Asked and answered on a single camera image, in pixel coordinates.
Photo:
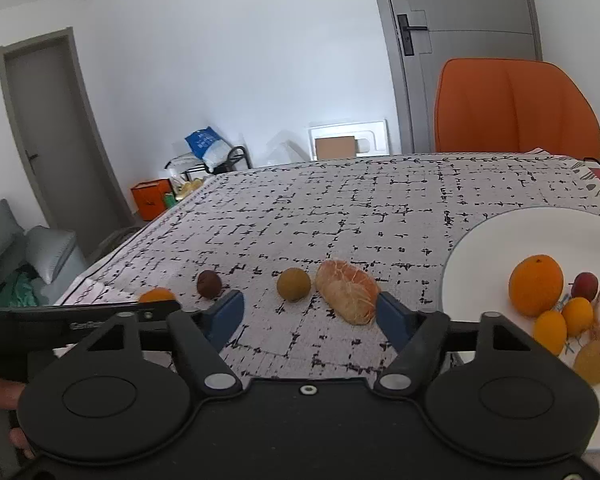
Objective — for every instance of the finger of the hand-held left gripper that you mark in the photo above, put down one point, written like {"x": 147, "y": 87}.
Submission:
{"x": 120, "y": 306}

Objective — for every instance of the clear plastic bag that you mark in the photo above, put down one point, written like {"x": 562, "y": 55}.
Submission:
{"x": 280, "y": 149}

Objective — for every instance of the white foam box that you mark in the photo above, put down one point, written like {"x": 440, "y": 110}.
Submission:
{"x": 370, "y": 132}

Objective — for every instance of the green cloth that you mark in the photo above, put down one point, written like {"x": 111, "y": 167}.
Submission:
{"x": 16, "y": 291}

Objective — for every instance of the large orange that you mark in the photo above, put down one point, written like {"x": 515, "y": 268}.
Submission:
{"x": 536, "y": 285}

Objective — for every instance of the brown cardboard piece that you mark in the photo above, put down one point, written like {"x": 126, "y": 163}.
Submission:
{"x": 335, "y": 148}

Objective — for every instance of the wide peeled pomelo piece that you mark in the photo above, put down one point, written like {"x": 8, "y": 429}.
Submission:
{"x": 345, "y": 290}

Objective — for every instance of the green carton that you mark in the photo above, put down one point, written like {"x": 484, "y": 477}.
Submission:
{"x": 169, "y": 201}

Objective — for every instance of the small orange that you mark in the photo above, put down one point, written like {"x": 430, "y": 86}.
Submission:
{"x": 577, "y": 316}
{"x": 550, "y": 332}

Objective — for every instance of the grey-brown interior door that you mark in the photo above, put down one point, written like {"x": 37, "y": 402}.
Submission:
{"x": 55, "y": 135}

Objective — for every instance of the brown-green kiwi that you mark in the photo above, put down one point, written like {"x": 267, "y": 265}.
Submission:
{"x": 293, "y": 284}

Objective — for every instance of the dark brown round fruit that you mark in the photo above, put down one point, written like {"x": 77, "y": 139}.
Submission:
{"x": 209, "y": 283}

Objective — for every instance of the grey entrance door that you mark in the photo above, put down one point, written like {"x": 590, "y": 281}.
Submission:
{"x": 470, "y": 35}

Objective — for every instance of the pair of yellow slippers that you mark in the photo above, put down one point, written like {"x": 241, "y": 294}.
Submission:
{"x": 189, "y": 187}

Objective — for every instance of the yellow-green round fruit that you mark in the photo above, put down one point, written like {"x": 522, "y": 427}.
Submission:
{"x": 592, "y": 362}

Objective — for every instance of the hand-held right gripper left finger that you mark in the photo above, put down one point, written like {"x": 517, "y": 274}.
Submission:
{"x": 227, "y": 315}

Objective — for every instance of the person's left hand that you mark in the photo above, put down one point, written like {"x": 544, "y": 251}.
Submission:
{"x": 0, "y": 392}

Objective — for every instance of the medium orange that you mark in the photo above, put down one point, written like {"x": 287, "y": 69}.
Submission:
{"x": 157, "y": 295}

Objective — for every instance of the red plum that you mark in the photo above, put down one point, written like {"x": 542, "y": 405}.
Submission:
{"x": 585, "y": 285}

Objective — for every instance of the black shoe rack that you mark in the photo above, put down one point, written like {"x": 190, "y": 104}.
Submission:
{"x": 235, "y": 157}

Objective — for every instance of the blue and white bag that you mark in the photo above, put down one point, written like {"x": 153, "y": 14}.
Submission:
{"x": 207, "y": 147}

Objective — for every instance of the white bowl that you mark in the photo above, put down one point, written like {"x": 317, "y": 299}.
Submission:
{"x": 480, "y": 260}

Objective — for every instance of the black-and-white patterned tablecloth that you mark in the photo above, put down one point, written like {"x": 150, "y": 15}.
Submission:
{"x": 355, "y": 200}

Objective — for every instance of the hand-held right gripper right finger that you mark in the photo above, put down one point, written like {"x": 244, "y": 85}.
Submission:
{"x": 395, "y": 320}

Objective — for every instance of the grey sofa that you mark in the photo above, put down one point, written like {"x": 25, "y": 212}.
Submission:
{"x": 45, "y": 255}

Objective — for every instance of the orange gift box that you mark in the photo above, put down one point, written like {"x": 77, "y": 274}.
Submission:
{"x": 152, "y": 199}

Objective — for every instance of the orange chair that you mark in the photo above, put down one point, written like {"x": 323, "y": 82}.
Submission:
{"x": 515, "y": 110}

